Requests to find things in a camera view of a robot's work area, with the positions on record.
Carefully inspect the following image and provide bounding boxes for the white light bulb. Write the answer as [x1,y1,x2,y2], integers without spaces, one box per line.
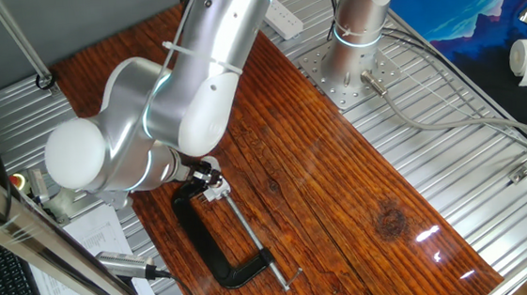
[201,154,223,173]

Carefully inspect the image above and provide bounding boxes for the white power strip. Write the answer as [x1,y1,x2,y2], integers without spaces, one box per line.
[261,0,306,43]

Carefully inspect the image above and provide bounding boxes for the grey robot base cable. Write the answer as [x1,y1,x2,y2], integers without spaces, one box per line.
[359,57,527,163]

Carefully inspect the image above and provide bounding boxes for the brown wooden board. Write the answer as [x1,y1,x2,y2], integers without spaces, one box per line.
[45,0,506,295]

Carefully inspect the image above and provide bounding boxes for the printed paper sheets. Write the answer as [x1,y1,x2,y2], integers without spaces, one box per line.
[25,200,161,295]

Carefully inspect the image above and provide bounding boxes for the white bulb socket adapter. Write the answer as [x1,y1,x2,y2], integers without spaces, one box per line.
[201,182,233,204]

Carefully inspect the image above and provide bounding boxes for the diagonal aluminium frame post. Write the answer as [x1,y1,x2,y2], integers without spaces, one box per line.
[0,0,60,99]

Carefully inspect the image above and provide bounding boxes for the blue mountain poster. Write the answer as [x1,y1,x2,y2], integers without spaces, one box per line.
[388,0,527,133]

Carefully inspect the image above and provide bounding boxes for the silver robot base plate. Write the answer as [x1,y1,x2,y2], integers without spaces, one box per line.
[295,37,406,116]

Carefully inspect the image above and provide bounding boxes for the black C-clamp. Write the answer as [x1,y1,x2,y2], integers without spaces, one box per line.
[169,170,305,295]

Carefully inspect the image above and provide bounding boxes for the silver ribbed handheld device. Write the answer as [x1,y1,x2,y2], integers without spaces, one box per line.
[95,246,160,285]

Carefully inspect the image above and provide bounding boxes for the steel frame beam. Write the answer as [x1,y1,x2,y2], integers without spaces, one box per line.
[0,123,163,295]

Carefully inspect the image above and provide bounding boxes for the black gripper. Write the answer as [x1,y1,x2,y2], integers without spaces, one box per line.
[177,155,225,194]

